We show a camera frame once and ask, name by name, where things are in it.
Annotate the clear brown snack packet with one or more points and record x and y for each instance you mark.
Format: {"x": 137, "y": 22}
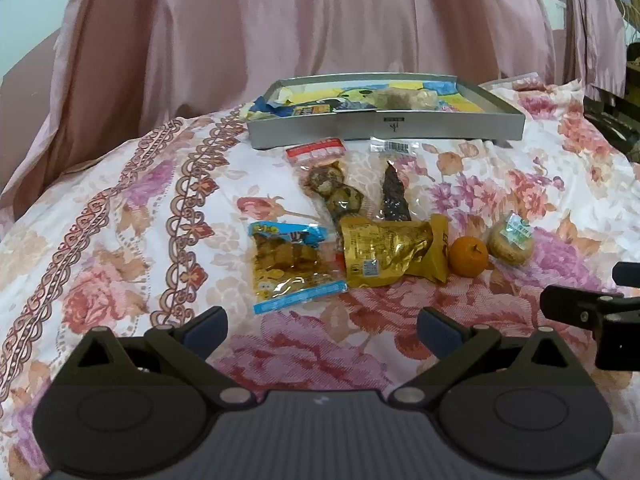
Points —
{"x": 400, "y": 97}

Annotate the clear plastic wrapper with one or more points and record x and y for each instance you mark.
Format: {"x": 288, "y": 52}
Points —
{"x": 515, "y": 82}

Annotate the gold foil snack packet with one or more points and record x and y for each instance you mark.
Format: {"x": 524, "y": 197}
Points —
{"x": 385, "y": 250}

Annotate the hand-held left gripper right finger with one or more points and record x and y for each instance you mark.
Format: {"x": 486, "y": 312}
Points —
{"x": 439, "y": 329}

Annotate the grey shallow box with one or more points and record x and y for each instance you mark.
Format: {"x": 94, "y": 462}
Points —
{"x": 425, "y": 127}

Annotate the orange tangerine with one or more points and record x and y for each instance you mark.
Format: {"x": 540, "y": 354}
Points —
{"x": 467, "y": 257}

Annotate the clear dark jerky packet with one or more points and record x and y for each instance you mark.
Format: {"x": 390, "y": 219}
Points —
{"x": 395, "y": 195}

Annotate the red label meatball packet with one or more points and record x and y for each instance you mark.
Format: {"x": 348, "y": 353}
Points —
{"x": 330, "y": 185}

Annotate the yellow and blue snack packet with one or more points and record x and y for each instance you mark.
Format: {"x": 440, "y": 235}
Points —
{"x": 290, "y": 260}

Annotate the round pastry with green label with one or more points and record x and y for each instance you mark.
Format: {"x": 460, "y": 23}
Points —
{"x": 507, "y": 246}

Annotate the narrow pink curtain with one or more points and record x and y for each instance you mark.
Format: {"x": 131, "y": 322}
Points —
{"x": 595, "y": 25}

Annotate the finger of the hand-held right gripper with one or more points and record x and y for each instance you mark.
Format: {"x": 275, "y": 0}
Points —
{"x": 627, "y": 273}
{"x": 565, "y": 305}

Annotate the floral bed sheet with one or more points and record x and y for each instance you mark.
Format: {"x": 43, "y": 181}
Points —
{"x": 125, "y": 240}

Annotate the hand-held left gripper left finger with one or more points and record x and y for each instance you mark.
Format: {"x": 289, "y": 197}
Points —
{"x": 206, "y": 327}

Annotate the large pink curtain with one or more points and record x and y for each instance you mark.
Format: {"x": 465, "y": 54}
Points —
{"x": 300, "y": 20}

